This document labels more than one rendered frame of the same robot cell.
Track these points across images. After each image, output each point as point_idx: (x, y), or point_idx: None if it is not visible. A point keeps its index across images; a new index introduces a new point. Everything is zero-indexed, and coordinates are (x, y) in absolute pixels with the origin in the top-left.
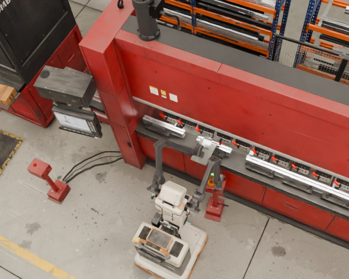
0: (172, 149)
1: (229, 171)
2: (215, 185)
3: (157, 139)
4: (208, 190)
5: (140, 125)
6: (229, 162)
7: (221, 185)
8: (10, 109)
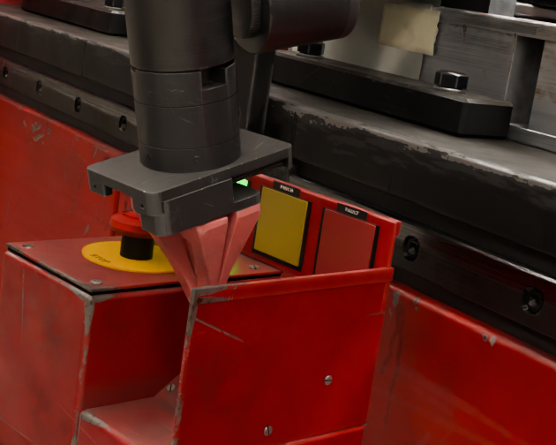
0: (70, 131)
1: (483, 282)
2: (151, 282)
3: (23, 26)
4: (19, 365)
5: (9, 5)
6: (537, 161)
7: (212, 87)
8: None
